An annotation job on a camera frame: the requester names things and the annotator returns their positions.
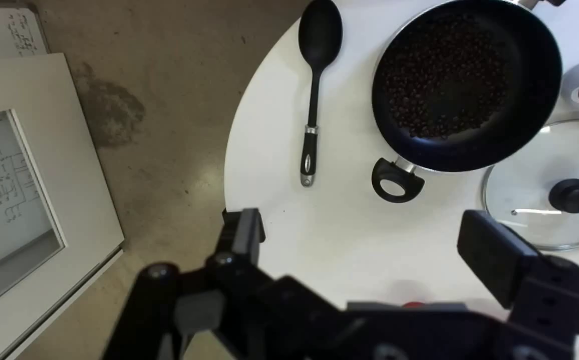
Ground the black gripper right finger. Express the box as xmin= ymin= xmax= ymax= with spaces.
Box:
xmin=458 ymin=208 xmax=552 ymax=312

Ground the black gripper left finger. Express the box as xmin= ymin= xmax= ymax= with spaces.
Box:
xmin=219 ymin=206 xmax=268 ymax=267

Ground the glass lid with black knob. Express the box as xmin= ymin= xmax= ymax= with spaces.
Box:
xmin=479 ymin=117 xmax=579 ymax=252

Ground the black cooking pot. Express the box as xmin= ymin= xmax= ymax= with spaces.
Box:
xmin=369 ymin=0 xmax=567 ymax=203

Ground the white framed panel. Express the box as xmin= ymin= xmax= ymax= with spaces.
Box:
xmin=0 ymin=52 xmax=128 ymax=360

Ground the black plastic serving spoon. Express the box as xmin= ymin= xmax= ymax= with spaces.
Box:
xmin=296 ymin=0 xmax=345 ymax=187

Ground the white printed sheet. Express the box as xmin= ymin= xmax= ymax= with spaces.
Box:
xmin=0 ymin=6 xmax=50 ymax=61

